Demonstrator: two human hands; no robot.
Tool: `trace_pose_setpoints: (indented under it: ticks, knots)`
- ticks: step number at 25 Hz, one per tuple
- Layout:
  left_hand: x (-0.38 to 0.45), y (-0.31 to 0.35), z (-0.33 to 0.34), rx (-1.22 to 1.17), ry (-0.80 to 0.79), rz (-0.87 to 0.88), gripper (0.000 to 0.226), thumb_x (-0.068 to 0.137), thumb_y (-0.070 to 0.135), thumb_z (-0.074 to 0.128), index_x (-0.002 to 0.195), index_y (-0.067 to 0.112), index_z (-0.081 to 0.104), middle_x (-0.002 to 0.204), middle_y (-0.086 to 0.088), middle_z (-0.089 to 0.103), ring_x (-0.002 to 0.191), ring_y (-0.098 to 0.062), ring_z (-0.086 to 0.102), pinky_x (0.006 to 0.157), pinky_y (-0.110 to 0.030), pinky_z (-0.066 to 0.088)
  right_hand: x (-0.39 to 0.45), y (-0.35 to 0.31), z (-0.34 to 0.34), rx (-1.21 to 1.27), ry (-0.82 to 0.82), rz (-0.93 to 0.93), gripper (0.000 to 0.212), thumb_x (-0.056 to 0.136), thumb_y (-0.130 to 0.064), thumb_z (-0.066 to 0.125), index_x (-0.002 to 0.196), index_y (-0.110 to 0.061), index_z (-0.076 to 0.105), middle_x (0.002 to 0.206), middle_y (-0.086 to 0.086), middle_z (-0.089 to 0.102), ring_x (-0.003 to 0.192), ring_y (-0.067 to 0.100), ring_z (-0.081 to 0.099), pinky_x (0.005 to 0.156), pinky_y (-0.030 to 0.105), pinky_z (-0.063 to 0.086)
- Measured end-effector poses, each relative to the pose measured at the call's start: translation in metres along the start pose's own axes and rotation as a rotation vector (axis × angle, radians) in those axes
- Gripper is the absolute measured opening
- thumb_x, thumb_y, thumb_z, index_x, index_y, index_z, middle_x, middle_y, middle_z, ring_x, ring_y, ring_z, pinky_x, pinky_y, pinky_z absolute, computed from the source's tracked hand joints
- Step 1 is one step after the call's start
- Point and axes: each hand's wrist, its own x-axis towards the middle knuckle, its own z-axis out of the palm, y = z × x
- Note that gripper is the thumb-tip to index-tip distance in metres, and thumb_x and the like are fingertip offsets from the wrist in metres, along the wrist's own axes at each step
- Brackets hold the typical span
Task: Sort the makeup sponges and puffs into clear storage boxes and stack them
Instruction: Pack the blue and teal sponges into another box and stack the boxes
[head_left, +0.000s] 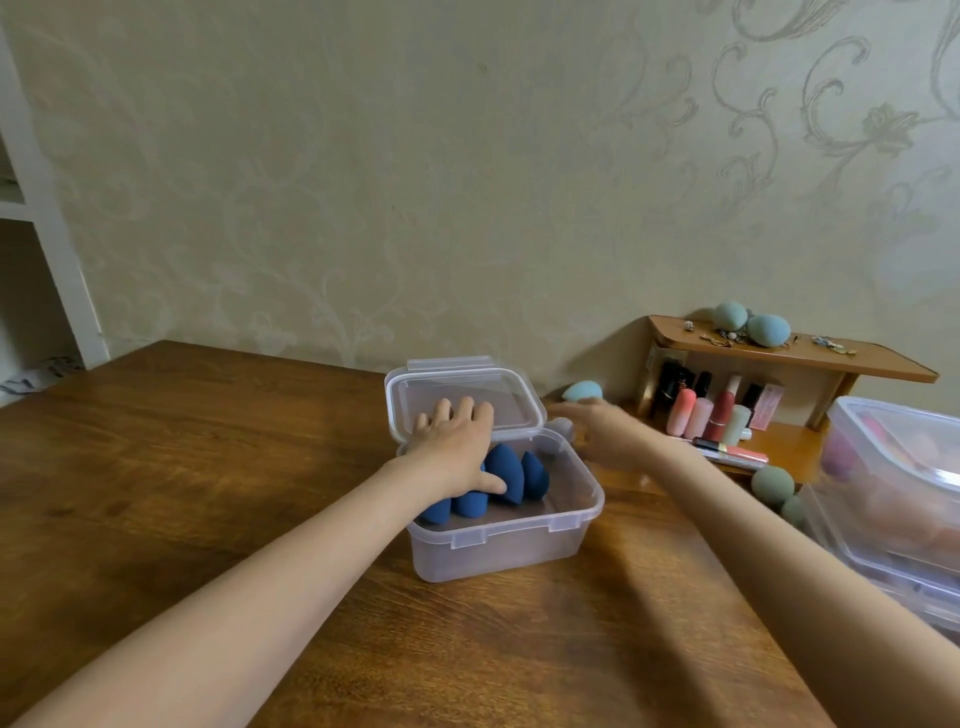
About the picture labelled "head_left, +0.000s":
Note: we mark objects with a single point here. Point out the person's right hand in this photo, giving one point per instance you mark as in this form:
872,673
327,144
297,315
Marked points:
615,439

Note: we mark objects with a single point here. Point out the person's left hand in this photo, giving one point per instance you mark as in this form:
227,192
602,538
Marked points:
454,450

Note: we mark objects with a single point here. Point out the clear square lidded container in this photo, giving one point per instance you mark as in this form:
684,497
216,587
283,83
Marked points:
900,435
517,547

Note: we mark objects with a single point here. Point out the pink egg sponge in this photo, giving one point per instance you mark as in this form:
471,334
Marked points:
840,455

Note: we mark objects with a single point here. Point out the clear compartment organizer box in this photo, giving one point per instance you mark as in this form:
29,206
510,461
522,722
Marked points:
847,547

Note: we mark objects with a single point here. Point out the person's left forearm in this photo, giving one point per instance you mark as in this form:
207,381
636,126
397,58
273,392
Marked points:
225,600

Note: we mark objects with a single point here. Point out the person's right forearm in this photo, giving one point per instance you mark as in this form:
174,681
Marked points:
810,585

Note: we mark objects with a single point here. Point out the row of lipsticks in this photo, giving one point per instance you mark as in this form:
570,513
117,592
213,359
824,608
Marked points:
701,412

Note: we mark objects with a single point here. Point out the small metal rings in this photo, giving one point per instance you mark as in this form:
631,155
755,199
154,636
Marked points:
712,336

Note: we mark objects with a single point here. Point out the small metal hair clips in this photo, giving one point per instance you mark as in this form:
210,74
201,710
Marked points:
832,345

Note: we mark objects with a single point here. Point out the wooden two-tier cosmetic rack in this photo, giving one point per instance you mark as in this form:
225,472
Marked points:
885,360

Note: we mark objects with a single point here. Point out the white shelving unit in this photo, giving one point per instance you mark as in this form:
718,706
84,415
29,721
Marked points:
52,262

